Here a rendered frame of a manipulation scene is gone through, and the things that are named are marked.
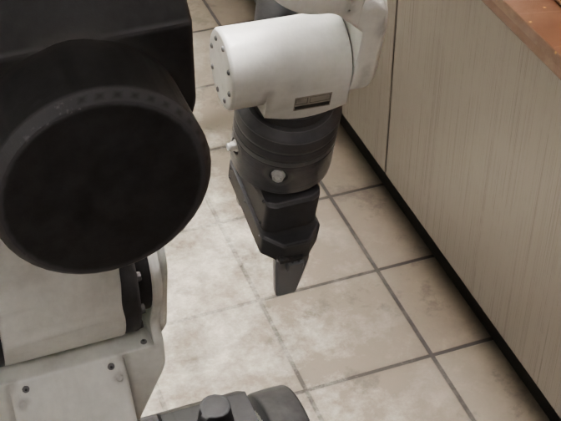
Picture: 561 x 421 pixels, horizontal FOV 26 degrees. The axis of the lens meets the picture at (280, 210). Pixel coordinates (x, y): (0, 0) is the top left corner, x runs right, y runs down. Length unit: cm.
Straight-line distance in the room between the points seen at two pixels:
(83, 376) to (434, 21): 82
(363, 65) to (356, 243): 108
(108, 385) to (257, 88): 32
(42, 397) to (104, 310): 12
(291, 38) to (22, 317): 31
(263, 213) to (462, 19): 64
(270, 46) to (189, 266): 107
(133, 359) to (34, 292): 16
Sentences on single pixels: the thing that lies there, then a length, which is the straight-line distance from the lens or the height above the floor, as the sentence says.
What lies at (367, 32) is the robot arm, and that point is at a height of 84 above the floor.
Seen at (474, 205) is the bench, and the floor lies 25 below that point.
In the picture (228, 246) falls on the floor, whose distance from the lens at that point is 199.
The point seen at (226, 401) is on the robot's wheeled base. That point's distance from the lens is 142.
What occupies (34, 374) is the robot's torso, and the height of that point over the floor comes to 53.
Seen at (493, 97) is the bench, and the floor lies 44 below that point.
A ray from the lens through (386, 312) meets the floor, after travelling 188.
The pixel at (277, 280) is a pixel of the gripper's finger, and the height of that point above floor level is 56.
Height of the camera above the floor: 131
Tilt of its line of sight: 39 degrees down
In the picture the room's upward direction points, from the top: straight up
